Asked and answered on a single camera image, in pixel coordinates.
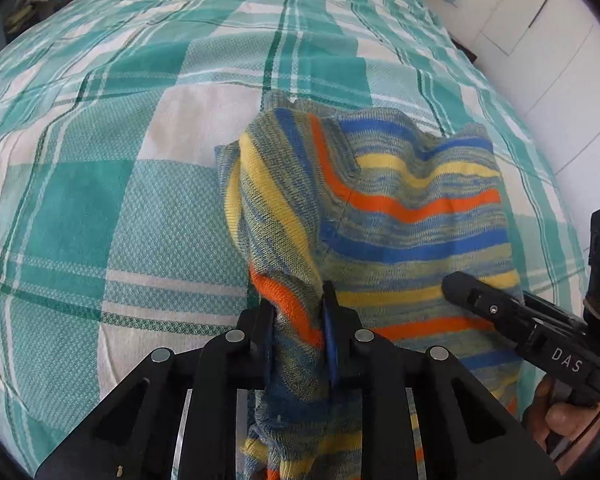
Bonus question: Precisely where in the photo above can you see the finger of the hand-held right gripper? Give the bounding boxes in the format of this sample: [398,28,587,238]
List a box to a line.
[441,271,533,343]
[522,291,588,332]

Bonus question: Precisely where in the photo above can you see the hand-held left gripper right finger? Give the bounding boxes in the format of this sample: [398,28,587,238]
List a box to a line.
[321,280,563,480]

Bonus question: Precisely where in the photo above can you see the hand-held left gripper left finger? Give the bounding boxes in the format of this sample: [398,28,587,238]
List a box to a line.
[34,300,278,480]

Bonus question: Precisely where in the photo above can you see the striped knit sweater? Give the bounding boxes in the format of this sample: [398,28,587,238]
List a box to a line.
[215,91,526,480]

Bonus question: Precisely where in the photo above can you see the person's right hand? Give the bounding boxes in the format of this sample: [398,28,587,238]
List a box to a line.
[522,375,600,462]

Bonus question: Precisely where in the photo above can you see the teal plaid bedspread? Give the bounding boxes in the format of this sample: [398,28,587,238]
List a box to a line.
[0,0,588,476]

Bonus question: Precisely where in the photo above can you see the white wardrobe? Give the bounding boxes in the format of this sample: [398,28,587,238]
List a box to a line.
[420,0,600,181]

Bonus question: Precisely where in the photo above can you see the yellow cloth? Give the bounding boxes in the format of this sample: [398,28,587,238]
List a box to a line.
[6,4,32,32]

